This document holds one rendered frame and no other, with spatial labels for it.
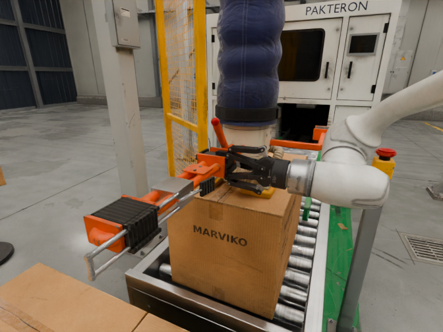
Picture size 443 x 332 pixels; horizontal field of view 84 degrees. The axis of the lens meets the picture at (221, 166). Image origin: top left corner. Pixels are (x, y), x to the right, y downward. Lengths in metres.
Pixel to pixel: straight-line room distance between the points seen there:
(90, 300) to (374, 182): 0.99
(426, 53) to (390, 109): 9.18
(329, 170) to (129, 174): 1.52
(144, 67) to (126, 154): 9.79
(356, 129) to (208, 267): 0.64
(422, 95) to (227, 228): 0.57
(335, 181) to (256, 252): 0.35
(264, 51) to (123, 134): 1.23
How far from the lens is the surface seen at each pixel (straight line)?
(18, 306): 1.24
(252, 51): 0.80
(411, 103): 0.61
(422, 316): 2.04
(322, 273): 1.11
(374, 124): 0.68
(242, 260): 0.85
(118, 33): 1.70
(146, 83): 11.51
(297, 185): 0.60
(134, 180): 1.88
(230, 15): 0.84
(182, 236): 0.91
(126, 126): 1.78
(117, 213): 0.43
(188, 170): 0.60
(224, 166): 0.66
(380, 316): 1.91
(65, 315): 1.12
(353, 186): 0.59
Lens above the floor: 1.31
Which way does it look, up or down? 20 degrees down
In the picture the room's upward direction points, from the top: straight up
